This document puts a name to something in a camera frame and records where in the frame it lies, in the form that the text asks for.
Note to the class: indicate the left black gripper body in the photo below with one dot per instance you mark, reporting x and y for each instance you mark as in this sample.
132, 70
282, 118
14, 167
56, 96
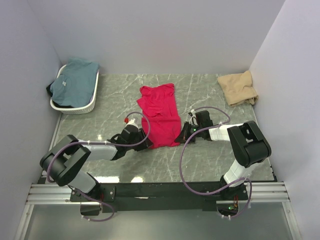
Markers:
143, 137

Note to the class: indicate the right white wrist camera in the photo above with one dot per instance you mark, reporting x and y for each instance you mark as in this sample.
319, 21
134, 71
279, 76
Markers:
193, 120

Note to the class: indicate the beige folded t shirt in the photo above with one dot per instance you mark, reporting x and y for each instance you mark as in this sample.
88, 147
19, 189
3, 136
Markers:
238, 88

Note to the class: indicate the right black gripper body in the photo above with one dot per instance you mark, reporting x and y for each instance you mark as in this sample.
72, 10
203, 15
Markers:
187, 131

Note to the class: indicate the white laundry basket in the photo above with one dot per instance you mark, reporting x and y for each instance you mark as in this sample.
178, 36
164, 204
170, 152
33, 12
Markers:
79, 110

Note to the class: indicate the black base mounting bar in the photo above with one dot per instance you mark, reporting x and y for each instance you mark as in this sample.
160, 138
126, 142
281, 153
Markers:
163, 196

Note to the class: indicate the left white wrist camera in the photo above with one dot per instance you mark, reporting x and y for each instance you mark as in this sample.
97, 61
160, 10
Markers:
134, 122

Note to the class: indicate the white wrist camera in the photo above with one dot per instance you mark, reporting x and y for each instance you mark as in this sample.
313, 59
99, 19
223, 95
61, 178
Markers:
134, 122
193, 120

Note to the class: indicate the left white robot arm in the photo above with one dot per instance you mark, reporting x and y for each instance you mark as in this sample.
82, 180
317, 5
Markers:
64, 161

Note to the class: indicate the red t shirt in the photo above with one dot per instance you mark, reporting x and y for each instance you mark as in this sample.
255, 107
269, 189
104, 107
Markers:
161, 118

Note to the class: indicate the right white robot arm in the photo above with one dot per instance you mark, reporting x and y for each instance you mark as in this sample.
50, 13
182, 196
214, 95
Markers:
249, 145

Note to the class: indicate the teal blue t shirt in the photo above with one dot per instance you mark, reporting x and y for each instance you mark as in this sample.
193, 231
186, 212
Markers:
76, 83

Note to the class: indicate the aluminium frame rail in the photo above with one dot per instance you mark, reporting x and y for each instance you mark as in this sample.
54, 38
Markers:
262, 192

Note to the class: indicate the black garment in basket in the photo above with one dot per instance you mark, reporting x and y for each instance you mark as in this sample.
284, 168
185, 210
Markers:
48, 90

